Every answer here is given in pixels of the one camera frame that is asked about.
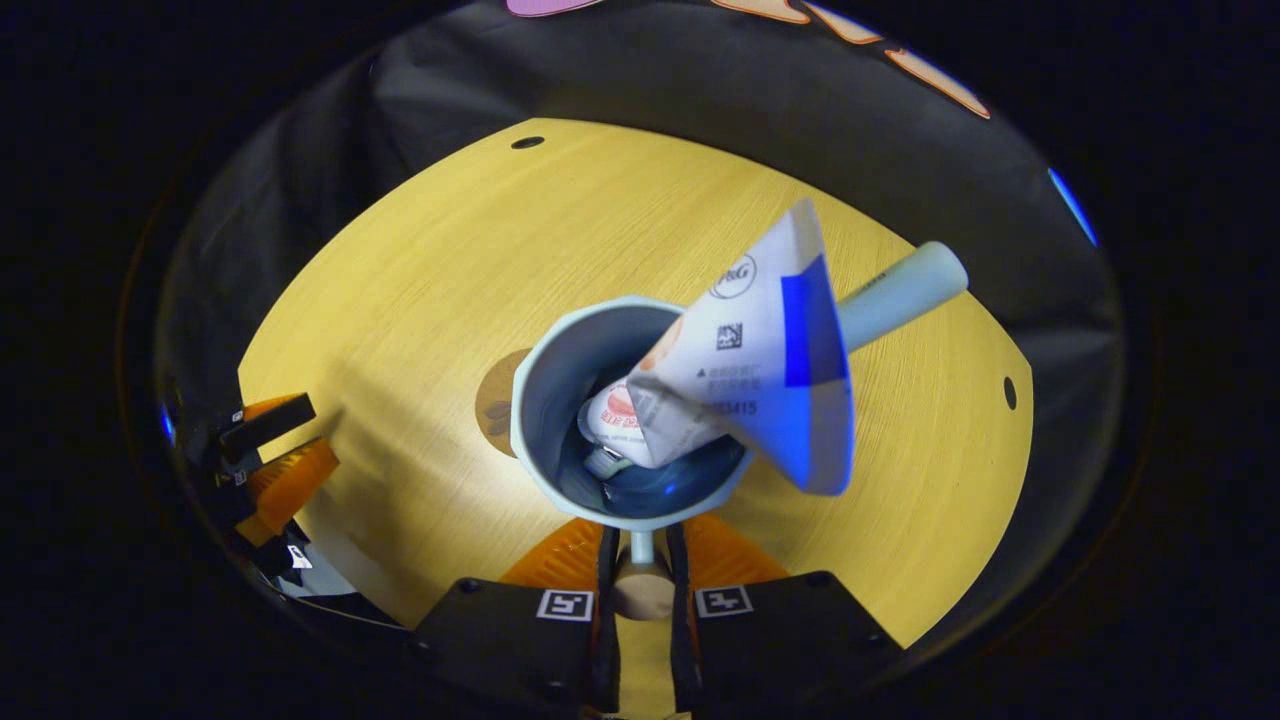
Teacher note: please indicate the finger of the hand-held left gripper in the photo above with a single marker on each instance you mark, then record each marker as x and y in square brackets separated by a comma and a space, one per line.
[270, 422]
[295, 485]

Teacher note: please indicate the pale blue cup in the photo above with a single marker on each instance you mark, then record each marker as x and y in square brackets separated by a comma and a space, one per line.
[560, 380]

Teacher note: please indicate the white toothpaste tube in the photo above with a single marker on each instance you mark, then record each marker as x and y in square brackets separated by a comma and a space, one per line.
[760, 380]

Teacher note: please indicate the black backdrop cloth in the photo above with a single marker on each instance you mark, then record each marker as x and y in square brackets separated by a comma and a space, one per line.
[650, 70]

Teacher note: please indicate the pale green toothbrush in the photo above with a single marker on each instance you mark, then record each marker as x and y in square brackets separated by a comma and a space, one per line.
[900, 295]

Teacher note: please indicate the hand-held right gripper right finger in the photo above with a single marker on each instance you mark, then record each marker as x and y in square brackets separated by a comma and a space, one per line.
[780, 640]

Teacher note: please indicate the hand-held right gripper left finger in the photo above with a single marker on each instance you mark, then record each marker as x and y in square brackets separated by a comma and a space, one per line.
[500, 640]

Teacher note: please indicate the round brown coaster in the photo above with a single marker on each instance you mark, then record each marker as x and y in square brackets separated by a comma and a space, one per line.
[495, 400]

